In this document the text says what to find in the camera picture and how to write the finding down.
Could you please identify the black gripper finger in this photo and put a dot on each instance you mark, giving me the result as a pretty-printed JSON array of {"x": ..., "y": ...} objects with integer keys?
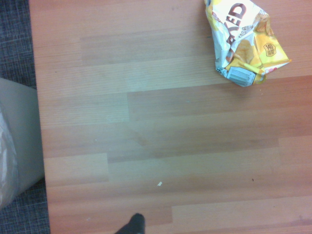
[{"x": 135, "y": 224}]

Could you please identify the yellow white chip bag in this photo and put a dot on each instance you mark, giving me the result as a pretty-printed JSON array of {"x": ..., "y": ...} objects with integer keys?
[{"x": 243, "y": 48}]

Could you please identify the clear plastic bin liner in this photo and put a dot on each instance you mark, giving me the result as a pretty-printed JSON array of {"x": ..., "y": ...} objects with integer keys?
[{"x": 7, "y": 151}]

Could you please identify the white plastic trash bin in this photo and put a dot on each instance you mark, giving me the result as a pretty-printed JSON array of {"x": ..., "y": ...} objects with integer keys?
[{"x": 24, "y": 122}]

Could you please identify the reddish wooden coffee table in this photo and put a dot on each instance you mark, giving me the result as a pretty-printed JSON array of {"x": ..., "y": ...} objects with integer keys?
[{"x": 170, "y": 134}]

